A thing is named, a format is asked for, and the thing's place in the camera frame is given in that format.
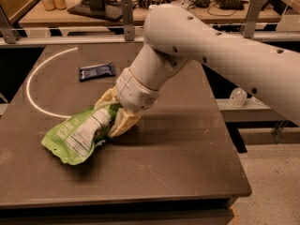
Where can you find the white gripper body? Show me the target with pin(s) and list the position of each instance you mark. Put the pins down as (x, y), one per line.
(135, 92)

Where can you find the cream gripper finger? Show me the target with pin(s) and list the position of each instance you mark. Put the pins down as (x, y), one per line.
(108, 98)
(123, 120)

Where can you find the green rice chip bag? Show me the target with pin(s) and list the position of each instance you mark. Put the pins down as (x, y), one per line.
(75, 139)

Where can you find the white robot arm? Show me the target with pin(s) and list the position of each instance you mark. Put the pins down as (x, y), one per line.
(172, 36)

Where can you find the dark blue snack bar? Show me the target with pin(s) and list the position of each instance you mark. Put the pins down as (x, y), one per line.
(96, 71)

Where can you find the black monitor stand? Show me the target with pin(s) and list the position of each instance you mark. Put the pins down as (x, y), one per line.
(98, 9)

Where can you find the white power strip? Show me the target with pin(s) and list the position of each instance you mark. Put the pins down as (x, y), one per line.
(187, 4)

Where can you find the clear sanitizer bottle left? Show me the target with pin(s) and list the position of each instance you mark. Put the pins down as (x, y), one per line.
(238, 97)

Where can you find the black device on desk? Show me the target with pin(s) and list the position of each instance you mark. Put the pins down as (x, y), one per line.
(231, 4)

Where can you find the wooden background desk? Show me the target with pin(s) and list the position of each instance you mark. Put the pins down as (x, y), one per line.
(39, 17)

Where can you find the grey metal rail frame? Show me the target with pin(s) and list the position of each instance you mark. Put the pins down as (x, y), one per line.
(40, 36)

